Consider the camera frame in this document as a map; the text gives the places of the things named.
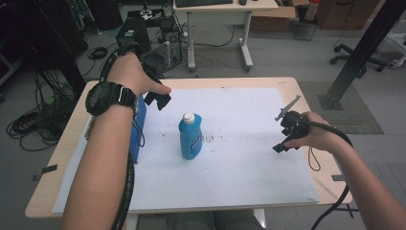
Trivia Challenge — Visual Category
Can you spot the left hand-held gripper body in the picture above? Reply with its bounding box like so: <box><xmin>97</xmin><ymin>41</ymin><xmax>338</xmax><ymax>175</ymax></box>
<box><xmin>139</xmin><ymin>40</ymin><xmax>172</xmax><ymax>81</ymax></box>

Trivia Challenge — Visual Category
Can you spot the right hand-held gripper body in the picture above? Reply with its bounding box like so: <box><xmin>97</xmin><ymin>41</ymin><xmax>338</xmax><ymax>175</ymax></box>
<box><xmin>274</xmin><ymin>94</ymin><xmax>310</xmax><ymax>142</ymax></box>

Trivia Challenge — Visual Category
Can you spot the blue cardboard box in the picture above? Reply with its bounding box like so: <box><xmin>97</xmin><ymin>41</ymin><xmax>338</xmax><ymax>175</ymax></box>
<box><xmin>128</xmin><ymin>95</ymin><xmax>148</xmax><ymax>165</ymax></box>

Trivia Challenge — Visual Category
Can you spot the blue detergent bottle white cap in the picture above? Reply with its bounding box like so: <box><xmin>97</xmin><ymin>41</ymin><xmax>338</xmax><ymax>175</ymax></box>
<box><xmin>178</xmin><ymin>112</ymin><xmax>204</xmax><ymax>161</ymax></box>

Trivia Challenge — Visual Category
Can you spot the person's right hand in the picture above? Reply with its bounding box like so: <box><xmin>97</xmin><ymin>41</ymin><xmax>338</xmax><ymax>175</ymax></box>
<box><xmin>283</xmin><ymin>110</ymin><xmax>345</xmax><ymax>153</ymax></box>

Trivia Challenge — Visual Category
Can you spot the person's left hand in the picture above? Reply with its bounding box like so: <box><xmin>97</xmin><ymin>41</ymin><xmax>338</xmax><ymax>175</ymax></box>
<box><xmin>106</xmin><ymin>52</ymin><xmax>172</xmax><ymax>97</ymax></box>

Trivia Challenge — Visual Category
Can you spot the small grey computer case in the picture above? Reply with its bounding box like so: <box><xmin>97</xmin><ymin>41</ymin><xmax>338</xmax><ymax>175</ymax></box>
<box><xmin>159</xmin><ymin>27</ymin><xmax>184</xmax><ymax>65</ymax></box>

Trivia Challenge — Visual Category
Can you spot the black computer tower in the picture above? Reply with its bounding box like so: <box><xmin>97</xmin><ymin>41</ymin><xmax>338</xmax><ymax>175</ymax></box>
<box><xmin>115</xmin><ymin>16</ymin><xmax>152</xmax><ymax>55</ymax></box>

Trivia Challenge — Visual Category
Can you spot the white paper sheet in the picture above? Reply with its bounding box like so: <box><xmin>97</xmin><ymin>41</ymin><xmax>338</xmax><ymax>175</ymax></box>
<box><xmin>51</xmin><ymin>86</ymin><xmax>321</xmax><ymax>215</ymax></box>

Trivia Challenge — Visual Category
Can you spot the black wristwatch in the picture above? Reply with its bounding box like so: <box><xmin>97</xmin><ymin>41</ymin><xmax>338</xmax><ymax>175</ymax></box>
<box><xmin>84</xmin><ymin>80</ymin><xmax>139</xmax><ymax>117</ymax></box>

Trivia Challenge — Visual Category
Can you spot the black board white print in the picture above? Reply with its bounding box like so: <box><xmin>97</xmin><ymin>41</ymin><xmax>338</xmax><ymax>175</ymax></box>
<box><xmin>126</xmin><ymin>8</ymin><xmax>166</xmax><ymax>29</ymax></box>

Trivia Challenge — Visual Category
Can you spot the grey floor mat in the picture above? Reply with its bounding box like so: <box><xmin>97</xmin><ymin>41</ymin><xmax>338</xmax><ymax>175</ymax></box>
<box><xmin>298</xmin><ymin>80</ymin><xmax>385</xmax><ymax>135</ymax></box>

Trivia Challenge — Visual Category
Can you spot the black keyboard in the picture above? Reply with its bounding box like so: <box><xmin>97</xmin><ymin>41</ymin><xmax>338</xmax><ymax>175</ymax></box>
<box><xmin>174</xmin><ymin>0</ymin><xmax>235</xmax><ymax>9</ymax></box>

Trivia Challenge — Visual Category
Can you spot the white desk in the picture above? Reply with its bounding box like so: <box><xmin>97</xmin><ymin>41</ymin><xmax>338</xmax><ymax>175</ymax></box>
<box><xmin>171</xmin><ymin>0</ymin><xmax>280</xmax><ymax>73</ymax></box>

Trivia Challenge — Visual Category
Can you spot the black office chair base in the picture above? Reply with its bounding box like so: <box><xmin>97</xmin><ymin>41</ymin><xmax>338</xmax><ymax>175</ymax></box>
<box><xmin>329</xmin><ymin>43</ymin><xmax>389</xmax><ymax>73</ymax></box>

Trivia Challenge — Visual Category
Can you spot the black metal pillar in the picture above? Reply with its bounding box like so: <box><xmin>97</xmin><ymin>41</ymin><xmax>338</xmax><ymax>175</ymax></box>
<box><xmin>317</xmin><ymin>0</ymin><xmax>406</xmax><ymax>111</ymax></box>

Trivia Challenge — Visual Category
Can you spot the open cardboard box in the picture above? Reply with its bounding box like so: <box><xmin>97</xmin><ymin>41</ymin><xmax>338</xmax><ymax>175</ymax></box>
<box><xmin>249</xmin><ymin>5</ymin><xmax>298</xmax><ymax>33</ymax></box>

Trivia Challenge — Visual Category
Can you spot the brown cabinet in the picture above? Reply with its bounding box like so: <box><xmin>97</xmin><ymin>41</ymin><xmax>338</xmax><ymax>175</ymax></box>
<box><xmin>315</xmin><ymin>0</ymin><xmax>381</xmax><ymax>32</ymax></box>

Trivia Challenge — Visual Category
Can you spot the dark curtain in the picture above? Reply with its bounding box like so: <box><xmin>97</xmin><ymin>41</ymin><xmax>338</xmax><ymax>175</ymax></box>
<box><xmin>0</xmin><ymin>0</ymin><xmax>89</xmax><ymax>97</ymax></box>

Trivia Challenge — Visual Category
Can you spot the thin black lanyard cord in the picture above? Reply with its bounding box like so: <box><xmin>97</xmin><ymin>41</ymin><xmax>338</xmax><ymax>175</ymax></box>
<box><xmin>307</xmin><ymin>147</ymin><xmax>322</xmax><ymax>173</ymax></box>
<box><xmin>131</xmin><ymin>118</ymin><xmax>147</xmax><ymax>149</ymax></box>

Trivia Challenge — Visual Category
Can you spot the black corrugated cable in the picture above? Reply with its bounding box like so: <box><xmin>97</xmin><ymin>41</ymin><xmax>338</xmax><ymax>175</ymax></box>
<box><xmin>100</xmin><ymin>42</ymin><xmax>142</xmax><ymax>230</ymax></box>
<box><xmin>300</xmin><ymin>119</ymin><xmax>354</xmax><ymax>230</ymax></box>

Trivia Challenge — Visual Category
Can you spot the small black cable coil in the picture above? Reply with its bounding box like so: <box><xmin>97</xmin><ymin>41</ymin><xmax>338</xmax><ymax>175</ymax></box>
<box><xmin>86</xmin><ymin>46</ymin><xmax>109</xmax><ymax>61</ymax></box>

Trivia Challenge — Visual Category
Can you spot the black wire frame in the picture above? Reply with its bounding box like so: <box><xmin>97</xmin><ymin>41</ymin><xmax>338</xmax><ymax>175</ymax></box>
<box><xmin>293</xmin><ymin>21</ymin><xmax>319</xmax><ymax>42</ymax></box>

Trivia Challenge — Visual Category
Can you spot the black cable bundle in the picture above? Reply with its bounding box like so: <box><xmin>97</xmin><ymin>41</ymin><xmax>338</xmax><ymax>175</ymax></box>
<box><xmin>6</xmin><ymin>68</ymin><xmax>79</xmax><ymax>153</ymax></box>

